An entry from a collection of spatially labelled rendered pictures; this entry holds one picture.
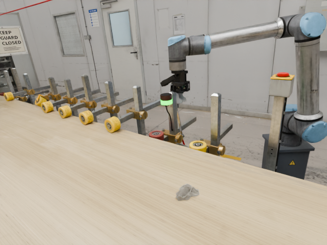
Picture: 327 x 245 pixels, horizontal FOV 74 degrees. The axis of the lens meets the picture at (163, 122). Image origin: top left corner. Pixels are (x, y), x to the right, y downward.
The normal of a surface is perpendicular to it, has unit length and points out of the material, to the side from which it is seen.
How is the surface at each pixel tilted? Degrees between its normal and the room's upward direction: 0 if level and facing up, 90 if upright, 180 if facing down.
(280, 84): 90
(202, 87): 90
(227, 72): 90
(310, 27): 83
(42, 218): 0
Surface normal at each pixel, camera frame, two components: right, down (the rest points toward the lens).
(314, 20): 0.06, 0.25
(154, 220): -0.07, -0.92
